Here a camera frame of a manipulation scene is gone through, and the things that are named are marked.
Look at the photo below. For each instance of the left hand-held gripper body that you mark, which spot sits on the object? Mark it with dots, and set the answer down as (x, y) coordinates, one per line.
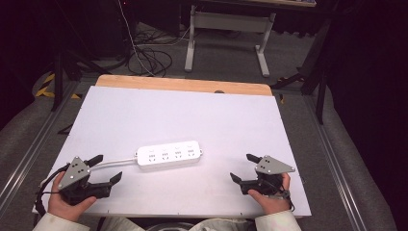
(75, 173)

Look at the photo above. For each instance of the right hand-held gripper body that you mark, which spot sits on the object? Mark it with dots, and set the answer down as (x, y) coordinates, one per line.
(271, 166)

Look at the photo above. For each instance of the person's left hand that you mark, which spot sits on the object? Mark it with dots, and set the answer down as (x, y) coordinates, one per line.
(62, 208)

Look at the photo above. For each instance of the person's right hand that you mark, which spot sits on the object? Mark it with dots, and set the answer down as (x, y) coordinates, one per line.
(272, 203)

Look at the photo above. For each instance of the white metal desk frame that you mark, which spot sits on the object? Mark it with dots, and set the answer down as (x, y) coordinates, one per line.
(229, 21)

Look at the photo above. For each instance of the black metal stand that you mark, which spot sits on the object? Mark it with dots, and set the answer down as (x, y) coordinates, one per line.
(320, 83)
(58, 80)

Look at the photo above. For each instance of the aluminium floor rail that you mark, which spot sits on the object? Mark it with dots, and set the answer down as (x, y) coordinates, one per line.
(336, 170)
(35, 144)

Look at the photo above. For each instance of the yellow black floor tape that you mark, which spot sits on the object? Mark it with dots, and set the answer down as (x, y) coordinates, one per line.
(45, 89)

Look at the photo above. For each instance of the white board table cover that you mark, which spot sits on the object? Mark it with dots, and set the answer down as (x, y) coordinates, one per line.
(179, 118)

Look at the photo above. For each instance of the white power strip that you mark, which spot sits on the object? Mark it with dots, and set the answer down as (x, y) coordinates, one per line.
(170, 154)

